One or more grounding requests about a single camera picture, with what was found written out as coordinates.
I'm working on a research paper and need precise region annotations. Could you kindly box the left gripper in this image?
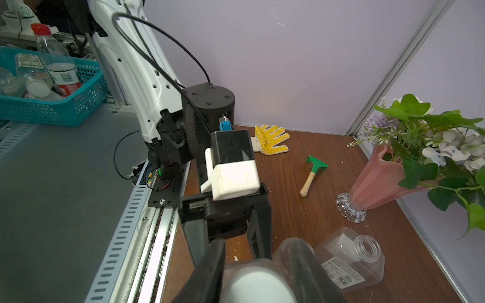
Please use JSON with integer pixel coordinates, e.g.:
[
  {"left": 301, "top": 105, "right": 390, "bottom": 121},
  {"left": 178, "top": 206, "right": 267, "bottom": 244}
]
[{"left": 178, "top": 183, "right": 272, "bottom": 267}]

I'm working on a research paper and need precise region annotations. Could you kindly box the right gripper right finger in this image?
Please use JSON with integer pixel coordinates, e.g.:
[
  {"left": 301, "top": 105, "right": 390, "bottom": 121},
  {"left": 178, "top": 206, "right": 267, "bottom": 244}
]
[{"left": 289, "top": 239, "right": 347, "bottom": 302}]

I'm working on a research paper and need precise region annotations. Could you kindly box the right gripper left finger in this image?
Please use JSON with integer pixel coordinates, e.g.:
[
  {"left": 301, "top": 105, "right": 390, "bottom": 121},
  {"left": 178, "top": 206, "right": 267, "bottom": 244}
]
[{"left": 173, "top": 239, "right": 226, "bottom": 302}]

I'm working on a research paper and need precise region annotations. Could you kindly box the round clear bottle front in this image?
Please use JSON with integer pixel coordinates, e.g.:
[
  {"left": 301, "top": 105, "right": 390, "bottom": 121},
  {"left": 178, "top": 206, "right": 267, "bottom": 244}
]
[{"left": 272, "top": 237, "right": 314, "bottom": 285}]

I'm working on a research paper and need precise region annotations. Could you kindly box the white cap small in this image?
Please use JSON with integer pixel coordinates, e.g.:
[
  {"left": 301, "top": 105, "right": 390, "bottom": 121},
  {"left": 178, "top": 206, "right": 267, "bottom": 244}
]
[{"left": 219, "top": 258, "right": 297, "bottom": 303}]

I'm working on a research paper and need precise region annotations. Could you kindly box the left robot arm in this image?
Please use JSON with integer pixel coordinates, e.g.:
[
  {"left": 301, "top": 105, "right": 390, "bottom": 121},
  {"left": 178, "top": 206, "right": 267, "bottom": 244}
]
[{"left": 65, "top": 1, "right": 272, "bottom": 265}]

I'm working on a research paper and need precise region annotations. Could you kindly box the square clear bottle with label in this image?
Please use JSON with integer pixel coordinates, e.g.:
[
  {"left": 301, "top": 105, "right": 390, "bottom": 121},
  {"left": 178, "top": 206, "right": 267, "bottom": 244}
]
[{"left": 314, "top": 227, "right": 385, "bottom": 292}]

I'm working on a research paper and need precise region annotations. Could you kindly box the red capped bottle in basket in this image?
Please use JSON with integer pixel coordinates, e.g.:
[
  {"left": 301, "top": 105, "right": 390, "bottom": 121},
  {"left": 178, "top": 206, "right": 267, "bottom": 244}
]
[{"left": 30, "top": 23, "right": 82, "bottom": 97}]

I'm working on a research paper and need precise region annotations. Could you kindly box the yellow work glove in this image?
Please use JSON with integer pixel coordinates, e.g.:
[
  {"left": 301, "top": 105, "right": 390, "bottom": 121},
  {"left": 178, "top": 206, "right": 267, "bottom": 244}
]
[{"left": 250, "top": 125, "right": 290, "bottom": 155}]

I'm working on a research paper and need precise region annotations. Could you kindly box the pink vase with flowers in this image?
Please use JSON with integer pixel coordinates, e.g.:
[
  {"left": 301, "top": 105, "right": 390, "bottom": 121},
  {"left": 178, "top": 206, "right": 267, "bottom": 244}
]
[{"left": 336, "top": 94, "right": 484, "bottom": 230}]

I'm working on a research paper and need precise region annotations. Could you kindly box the teal plastic basket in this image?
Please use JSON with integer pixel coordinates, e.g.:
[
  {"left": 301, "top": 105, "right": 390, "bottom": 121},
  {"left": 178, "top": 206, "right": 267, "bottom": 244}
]
[{"left": 1, "top": 58, "right": 109, "bottom": 126}]

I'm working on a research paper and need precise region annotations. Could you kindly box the clear jar in basket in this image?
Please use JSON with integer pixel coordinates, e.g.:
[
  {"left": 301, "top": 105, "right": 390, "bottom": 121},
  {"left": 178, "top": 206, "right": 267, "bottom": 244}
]
[{"left": 15, "top": 53, "right": 53, "bottom": 98}]

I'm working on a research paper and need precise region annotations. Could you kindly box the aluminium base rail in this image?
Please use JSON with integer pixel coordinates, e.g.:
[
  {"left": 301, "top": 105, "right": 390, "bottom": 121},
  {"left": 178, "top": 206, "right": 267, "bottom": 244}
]
[{"left": 85, "top": 184, "right": 179, "bottom": 302}]

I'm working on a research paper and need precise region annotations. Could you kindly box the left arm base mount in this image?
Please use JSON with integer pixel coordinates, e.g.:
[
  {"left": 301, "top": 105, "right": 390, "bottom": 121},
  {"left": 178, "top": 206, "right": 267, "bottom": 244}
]
[{"left": 147, "top": 162, "right": 190, "bottom": 208}]

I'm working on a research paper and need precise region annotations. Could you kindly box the green scraper wooden handle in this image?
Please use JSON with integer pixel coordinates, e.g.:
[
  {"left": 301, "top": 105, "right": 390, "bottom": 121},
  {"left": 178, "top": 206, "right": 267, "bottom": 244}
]
[{"left": 299, "top": 155, "right": 328, "bottom": 198}]

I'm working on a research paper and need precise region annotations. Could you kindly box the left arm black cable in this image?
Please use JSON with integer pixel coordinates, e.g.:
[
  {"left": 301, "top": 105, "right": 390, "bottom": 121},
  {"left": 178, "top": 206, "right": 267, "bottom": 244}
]
[{"left": 111, "top": 12, "right": 212, "bottom": 133}]

